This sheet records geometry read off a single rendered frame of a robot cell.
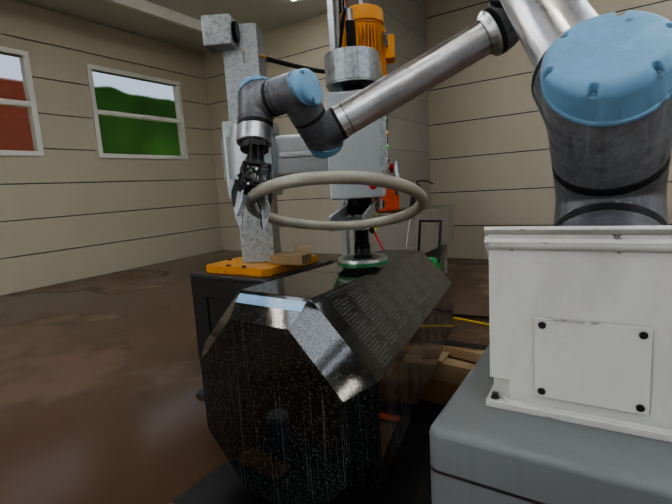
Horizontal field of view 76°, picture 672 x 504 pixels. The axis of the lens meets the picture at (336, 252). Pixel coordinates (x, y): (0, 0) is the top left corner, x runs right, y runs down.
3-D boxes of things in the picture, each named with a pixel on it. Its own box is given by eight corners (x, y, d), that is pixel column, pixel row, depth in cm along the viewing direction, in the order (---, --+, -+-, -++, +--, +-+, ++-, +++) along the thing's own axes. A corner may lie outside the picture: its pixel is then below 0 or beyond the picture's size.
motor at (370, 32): (343, 96, 255) (339, 24, 249) (396, 91, 250) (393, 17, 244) (336, 85, 227) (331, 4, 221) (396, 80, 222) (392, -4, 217)
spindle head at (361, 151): (342, 203, 210) (336, 107, 204) (387, 200, 207) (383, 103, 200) (330, 207, 175) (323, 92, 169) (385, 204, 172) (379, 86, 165)
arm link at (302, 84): (331, 97, 110) (291, 109, 116) (309, 56, 103) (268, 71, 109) (322, 120, 105) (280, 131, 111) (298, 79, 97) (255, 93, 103)
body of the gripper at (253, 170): (241, 183, 102) (242, 135, 104) (236, 194, 110) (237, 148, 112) (273, 187, 105) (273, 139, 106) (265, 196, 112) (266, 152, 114)
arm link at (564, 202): (665, 265, 67) (659, 183, 76) (677, 188, 56) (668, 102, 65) (556, 263, 76) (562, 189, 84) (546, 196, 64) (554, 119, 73)
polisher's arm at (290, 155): (217, 182, 231) (212, 134, 227) (233, 183, 265) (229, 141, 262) (356, 173, 229) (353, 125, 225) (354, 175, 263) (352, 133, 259)
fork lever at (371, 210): (344, 210, 208) (344, 200, 207) (385, 208, 205) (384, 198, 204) (318, 232, 141) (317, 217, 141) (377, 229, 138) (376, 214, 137)
